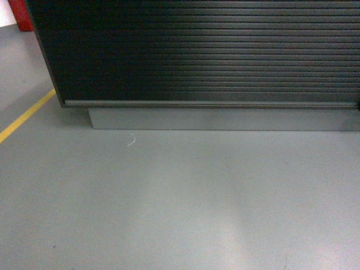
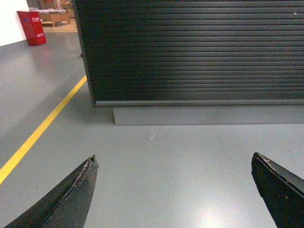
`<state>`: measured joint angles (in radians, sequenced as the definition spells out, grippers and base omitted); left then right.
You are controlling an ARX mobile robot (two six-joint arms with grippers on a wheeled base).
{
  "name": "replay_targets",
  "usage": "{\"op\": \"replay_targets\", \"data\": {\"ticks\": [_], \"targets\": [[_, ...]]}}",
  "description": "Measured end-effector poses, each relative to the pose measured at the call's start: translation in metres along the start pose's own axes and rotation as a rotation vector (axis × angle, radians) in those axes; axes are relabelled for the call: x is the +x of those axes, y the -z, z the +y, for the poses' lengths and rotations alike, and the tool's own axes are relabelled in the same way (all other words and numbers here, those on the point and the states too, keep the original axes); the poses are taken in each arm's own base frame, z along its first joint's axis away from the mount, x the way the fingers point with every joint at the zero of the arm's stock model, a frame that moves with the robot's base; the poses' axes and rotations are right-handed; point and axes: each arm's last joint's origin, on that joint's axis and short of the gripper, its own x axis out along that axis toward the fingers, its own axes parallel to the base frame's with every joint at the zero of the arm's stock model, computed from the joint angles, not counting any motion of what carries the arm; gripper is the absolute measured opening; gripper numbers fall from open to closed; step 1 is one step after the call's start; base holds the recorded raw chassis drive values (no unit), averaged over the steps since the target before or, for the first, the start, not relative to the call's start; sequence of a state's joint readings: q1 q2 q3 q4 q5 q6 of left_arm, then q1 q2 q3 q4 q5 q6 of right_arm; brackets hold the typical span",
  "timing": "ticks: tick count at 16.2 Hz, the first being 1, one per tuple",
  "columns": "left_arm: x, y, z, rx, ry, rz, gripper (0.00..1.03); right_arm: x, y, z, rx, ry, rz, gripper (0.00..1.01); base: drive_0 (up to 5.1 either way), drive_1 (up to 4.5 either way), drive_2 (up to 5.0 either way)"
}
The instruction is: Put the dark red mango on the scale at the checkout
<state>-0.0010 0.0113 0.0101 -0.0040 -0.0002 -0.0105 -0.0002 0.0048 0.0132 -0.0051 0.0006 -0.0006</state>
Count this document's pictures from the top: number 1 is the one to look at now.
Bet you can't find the red bin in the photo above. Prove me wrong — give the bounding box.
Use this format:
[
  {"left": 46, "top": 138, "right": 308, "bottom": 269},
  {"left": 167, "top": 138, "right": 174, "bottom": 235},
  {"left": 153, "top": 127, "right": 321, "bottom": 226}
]
[{"left": 8, "top": 0, "right": 34, "bottom": 32}]

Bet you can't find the black checkout counter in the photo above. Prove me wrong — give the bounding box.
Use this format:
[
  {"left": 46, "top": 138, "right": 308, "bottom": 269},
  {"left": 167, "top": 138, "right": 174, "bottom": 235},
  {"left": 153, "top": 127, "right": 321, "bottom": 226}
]
[{"left": 25, "top": 1, "right": 359, "bottom": 132}]

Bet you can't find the white string scrap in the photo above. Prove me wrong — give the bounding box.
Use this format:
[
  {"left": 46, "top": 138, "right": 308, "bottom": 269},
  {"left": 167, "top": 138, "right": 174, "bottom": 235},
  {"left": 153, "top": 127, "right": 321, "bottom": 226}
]
[{"left": 127, "top": 133, "right": 136, "bottom": 148}]

